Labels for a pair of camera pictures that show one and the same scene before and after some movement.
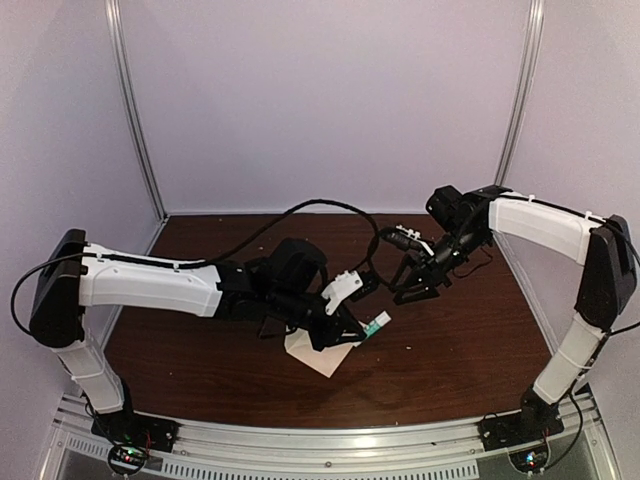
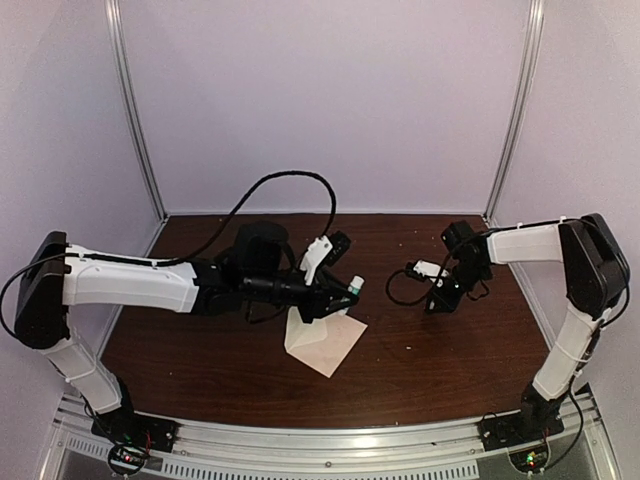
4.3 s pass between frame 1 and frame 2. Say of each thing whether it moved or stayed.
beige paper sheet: stayed
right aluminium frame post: stayed
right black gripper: moved
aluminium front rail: stayed
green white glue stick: moved
